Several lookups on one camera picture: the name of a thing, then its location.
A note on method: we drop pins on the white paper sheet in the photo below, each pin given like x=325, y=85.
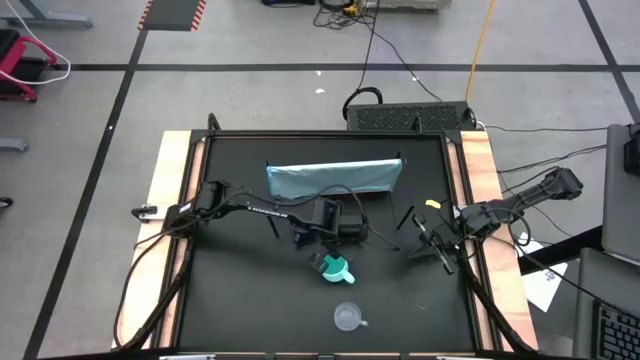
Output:
x=542, y=287

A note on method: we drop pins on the black caster wheel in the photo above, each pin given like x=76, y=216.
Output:
x=5, y=202

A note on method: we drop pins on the light blue cloth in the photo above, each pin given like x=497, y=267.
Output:
x=335, y=177

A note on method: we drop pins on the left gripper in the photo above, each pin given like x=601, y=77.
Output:
x=327, y=239

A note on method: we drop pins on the grey power strip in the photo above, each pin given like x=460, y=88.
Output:
x=410, y=4

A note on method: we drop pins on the grey table leg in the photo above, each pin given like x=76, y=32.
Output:
x=50, y=21

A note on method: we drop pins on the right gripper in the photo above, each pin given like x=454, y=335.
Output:
x=445, y=235

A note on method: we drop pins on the red black cart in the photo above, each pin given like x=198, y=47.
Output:
x=12, y=55

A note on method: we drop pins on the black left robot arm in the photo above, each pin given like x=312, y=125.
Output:
x=265, y=211

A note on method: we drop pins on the yellow tape tag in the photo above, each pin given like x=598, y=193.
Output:
x=433, y=204

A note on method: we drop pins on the grey floor foot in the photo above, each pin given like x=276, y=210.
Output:
x=12, y=144

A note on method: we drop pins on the black desk device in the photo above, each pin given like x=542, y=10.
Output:
x=633, y=152

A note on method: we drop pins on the black keyboard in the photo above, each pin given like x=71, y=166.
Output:
x=617, y=332

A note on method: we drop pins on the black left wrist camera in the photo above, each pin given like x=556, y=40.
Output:
x=354, y=230

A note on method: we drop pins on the black mat orange striped edges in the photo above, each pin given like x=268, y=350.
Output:
x=172, y=14

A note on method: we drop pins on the dark blue enamel mug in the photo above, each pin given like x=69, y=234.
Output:
x=302, y=237

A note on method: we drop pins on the black desk support bar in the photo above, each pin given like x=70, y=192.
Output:
x=560, y=250

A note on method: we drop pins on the black computer tower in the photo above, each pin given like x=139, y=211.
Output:
x=410, y=117

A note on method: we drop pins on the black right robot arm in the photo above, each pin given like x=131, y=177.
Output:
x=525, y=197

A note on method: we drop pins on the teal plastic mug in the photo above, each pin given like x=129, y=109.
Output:
x=336, y=270

